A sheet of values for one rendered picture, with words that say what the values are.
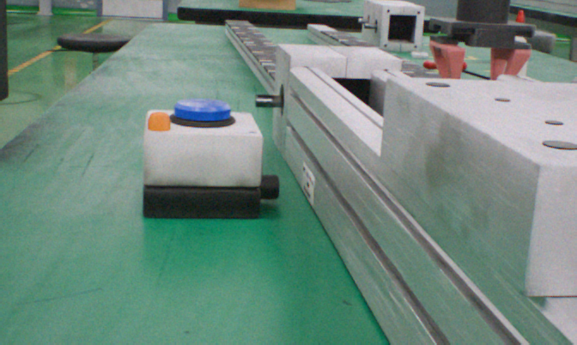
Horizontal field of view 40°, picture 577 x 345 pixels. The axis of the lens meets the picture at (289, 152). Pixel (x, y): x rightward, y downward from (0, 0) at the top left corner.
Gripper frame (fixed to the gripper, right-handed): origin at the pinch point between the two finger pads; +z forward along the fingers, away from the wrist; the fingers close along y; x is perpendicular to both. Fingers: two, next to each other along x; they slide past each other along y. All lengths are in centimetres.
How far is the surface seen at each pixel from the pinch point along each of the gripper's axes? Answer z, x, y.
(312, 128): -2.9, -29.7, -23.8
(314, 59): -6.4, -17.4, -21.8
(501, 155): -9, -63, -24
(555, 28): 12, 287, 154
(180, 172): -0.5, -33.5, -33.3
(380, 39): 1, 75, 9
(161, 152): -1.9, -33.5, -34.6
